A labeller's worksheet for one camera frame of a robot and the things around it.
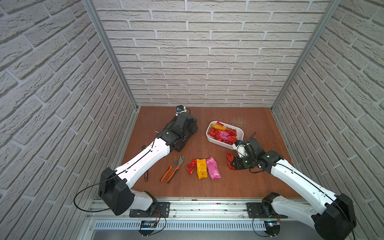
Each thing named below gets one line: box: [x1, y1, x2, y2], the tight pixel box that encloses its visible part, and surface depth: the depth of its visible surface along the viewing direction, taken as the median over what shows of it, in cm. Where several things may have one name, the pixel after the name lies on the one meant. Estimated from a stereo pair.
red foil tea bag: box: [186, 159, 197, 175], surface depth 89 cm
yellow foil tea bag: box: [196, 158, 208, 180], surface depth 87 cm
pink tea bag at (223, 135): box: [220, 130, 230, 141], surface depth 100 cm
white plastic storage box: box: [206, 120, 245, 150], surface depth 100 cm
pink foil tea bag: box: [206, 156, 221, 180], surface depth 87 cm
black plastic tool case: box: [168, 112, 199, 152], surface depth 58 cm
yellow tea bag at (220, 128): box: [211, 124, 228, 131], surface depth 100 cm
